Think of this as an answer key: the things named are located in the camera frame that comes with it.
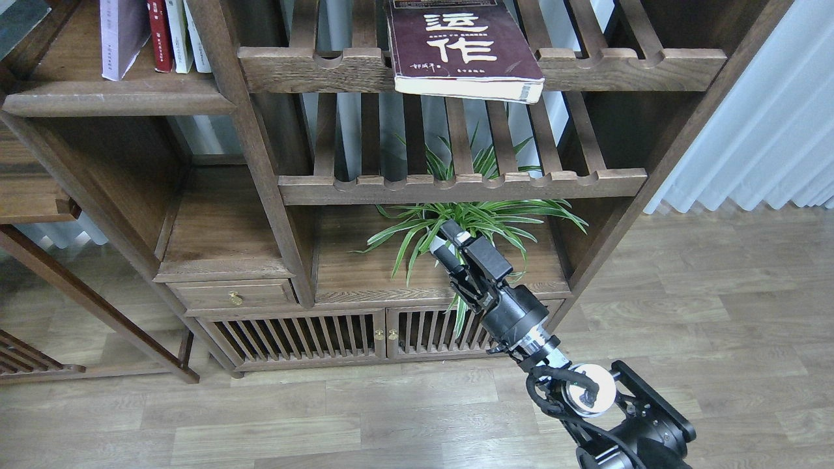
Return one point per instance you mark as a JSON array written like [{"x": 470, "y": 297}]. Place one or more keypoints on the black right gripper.
[{"x": 512, "y": 316}]

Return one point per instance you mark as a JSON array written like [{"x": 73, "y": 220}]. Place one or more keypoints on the dark wooden bookshelf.
[{"x": 262, "y": 177}]

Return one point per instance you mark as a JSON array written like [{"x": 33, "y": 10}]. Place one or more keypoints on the green spider plant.
[{"x": 421, "y": 222}]

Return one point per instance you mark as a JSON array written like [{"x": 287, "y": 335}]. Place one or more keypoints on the red upright book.
[{"x": 160, "y": 36}]

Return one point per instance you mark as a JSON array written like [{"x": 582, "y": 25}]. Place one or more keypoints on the green and black book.
[{"x": 18, "y": 19}]

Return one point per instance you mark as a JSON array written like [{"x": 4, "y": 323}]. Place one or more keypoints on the pale lavender white book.
[{"x": 124, "y": 29}]

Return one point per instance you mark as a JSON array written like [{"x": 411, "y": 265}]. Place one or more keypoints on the white curtain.
[{"x": 771, "y": 140}]

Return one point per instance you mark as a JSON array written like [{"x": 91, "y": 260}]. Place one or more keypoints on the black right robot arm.
[{"x": 615, "y": 418}]

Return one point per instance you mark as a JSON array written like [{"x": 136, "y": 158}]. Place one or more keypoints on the white teal upright book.
[{"x": 201, "y": 60}]

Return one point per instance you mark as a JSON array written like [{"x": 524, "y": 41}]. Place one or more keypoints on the maroon book white characters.
[{"x": 462, "y": 49}]

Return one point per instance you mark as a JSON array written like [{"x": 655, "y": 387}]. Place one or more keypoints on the white plant pot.
[{"x": 444, "y": 252}]

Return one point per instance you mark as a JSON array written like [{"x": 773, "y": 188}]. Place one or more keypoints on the brass drawer knob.
[{"x": 235, "y": 298}]

